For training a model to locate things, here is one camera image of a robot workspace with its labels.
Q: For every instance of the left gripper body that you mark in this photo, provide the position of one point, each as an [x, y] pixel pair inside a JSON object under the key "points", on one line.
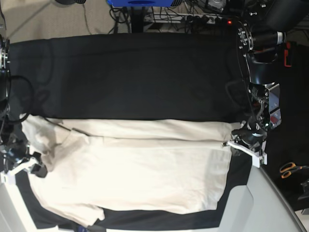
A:
{"points": [[250, 136]]}

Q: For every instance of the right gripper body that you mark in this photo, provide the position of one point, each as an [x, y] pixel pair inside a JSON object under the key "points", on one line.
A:
{"points": [[14, 152]]}

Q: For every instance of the white T-shirt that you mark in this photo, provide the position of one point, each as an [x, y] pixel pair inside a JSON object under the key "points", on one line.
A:
{"points": [[95, 164]]}

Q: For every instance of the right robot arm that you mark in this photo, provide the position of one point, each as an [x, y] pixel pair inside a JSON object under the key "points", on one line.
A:
{"points": [[7, 125]]}

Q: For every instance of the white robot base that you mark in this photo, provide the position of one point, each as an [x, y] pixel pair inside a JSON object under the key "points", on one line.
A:
{"points": [[258, 206], [20, 211]]}

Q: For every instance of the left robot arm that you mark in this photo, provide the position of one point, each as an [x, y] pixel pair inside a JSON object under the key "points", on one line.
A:
{"points": [[262, 51]]}

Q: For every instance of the red black clamp right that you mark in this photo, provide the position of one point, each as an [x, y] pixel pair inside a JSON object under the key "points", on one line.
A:
{"points": [[288, 53]]}

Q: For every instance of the black table cloth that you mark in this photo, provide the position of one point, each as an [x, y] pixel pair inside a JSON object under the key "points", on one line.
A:
{"points": [[165, 76]]}

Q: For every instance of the black table leg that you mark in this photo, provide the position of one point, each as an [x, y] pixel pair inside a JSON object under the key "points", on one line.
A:
{"points": [[137, 19]]}

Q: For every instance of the blue box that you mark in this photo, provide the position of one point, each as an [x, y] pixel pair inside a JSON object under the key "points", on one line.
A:
{"points": [[140, 3]]}

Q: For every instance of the orange handled scissors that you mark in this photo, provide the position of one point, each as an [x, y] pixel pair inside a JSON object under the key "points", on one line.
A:
{"points": [[289, 168]]}

